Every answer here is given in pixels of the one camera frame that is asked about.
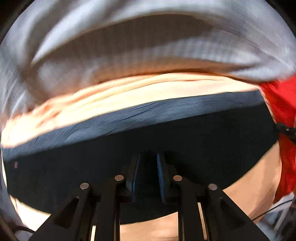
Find black pants with patterned stripe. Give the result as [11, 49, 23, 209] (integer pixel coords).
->
[3, 90, 281, 223]

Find red embroidered pillow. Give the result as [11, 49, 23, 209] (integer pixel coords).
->
[259, 76, 295, 202]

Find peach bed sheet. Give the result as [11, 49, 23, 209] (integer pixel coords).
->
[0, 72, 284, 241]

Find grey striped duvet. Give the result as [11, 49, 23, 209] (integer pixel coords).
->
[1, 1, 295, 122]

